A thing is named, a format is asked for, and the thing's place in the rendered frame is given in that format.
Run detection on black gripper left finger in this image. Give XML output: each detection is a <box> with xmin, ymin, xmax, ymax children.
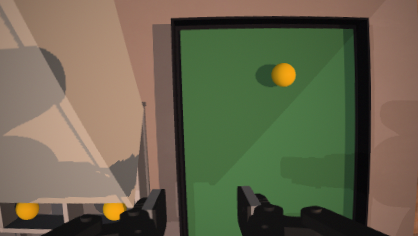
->
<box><xmin>41</xmin><ymin>189</ymin><xmax>167</xmax><ymax>236</ymax></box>

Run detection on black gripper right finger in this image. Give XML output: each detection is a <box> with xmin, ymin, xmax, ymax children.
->
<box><xmin>237</xmin><ymin>186</ymin><xmax>389</xmax><ymax>236</ymax></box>

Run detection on green tray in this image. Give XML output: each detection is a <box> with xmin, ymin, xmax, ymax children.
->
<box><xmin>171</xmin><ymin>16</ymin><xmax>371</xmax><ymax>236</ymax></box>

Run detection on orange ball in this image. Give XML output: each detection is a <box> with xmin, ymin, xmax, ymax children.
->
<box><xmin>271</xmin><ymin>63</ymin><xmax>296</xmax><ymax>87</ymax></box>
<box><xmin>15</xmin><ymin>203</ymin><xmax>39</xmax><ymax>220</ymax></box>
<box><xmin>103</xmin><ymin>203</ymin><xmax>127</xmax><ymax>221</ymax></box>

